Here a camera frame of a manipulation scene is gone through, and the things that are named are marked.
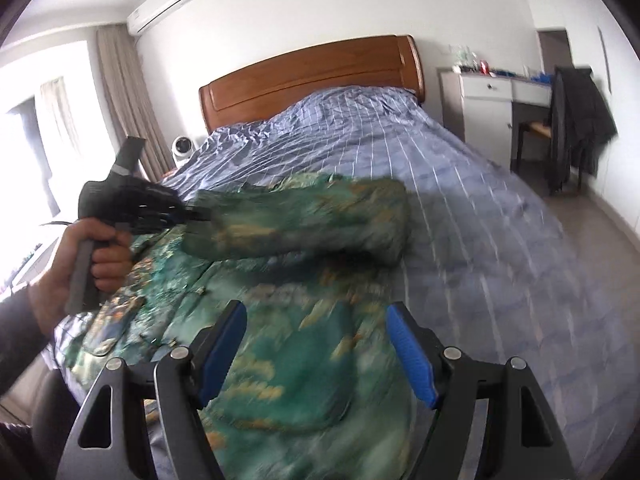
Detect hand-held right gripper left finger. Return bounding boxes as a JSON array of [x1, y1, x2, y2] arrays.
[[56, 301, 248, 480]]

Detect blue striped bed blanket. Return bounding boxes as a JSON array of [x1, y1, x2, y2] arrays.
[[42, 85, 640, 480]]

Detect white round fan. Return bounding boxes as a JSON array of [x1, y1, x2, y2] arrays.
[[171, 135, 204, 166]]

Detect wooden chair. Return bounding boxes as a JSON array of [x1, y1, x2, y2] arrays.
[[514, 120, 555, 172]]

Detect beige curtain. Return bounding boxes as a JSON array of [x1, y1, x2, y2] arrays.
[[95, 25, 174, 182]]

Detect green printed garment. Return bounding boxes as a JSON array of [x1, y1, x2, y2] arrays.
[[65, 172, 422, 480]]

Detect wooden headboard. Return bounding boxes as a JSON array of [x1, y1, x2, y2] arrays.
[[199, 35, 426, 136]]

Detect white bedside cabinet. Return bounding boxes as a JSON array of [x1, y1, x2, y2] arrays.
[[439, 67, 556, 171]]

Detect person's left hand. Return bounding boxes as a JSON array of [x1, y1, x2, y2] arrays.
[[29, 217, 134, 339]]

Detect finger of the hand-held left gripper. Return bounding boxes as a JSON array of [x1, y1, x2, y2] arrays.
[[165, 199, 217, 229]]

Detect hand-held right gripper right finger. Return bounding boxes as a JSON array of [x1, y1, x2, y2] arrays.
[[385, 301, 581, 480]]

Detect white air conditioner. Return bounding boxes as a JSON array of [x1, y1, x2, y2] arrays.
[[126, 0, 202, 36]]

